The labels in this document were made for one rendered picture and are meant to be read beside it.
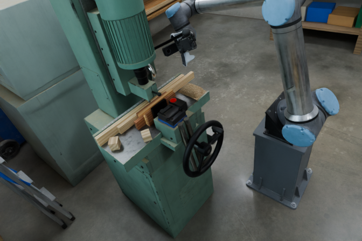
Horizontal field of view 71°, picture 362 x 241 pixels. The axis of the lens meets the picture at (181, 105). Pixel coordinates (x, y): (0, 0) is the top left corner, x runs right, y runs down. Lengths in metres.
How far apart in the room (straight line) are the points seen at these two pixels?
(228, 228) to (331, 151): 1.05
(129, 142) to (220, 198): 1.00
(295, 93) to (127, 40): 0.75
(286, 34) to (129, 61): 0.63
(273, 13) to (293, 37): 0.13
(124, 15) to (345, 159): 1.93
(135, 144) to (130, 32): 0.49
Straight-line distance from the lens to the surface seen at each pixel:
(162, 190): 1.45
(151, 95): 1.23
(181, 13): 1.40
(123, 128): 1.25
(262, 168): 1.87
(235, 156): 2.22
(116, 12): 1.01
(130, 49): 1.07
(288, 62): 1.14
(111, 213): 2.13
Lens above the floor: 1.73
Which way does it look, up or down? 39 degrees down
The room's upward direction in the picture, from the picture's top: 11 degrees counter-clockwise
